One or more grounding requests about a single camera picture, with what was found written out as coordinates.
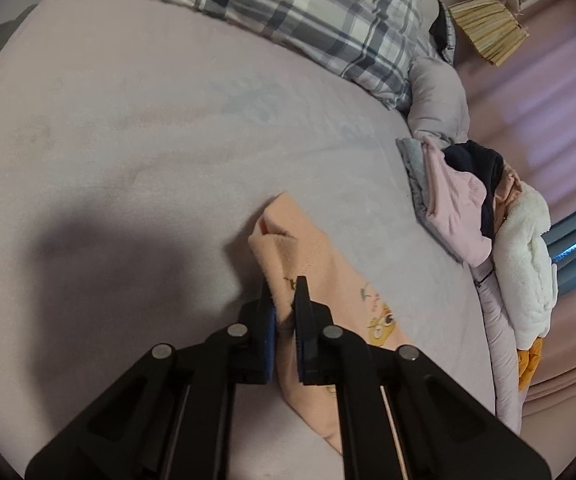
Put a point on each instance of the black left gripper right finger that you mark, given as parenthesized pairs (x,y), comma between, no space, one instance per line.
(401,416)

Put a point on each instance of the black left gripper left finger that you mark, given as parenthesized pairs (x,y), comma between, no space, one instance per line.
(168,416)

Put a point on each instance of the peach cartoon print garment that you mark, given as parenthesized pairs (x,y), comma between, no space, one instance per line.
(287,245)

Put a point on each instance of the folded pink garment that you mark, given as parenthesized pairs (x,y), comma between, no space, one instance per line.
(454,207)

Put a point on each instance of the lilac bed sheet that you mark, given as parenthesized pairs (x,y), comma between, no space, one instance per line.
(139,142)

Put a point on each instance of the grey folded garment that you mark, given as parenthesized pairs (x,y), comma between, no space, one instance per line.
(414,164)

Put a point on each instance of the dark navy garment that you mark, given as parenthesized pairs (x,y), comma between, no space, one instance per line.
(485,164)

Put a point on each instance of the lilac quilted duvet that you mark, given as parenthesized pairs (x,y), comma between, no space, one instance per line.
(440,111)

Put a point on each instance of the pink sheer curtain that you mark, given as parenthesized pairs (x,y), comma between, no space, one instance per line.
(526,108)

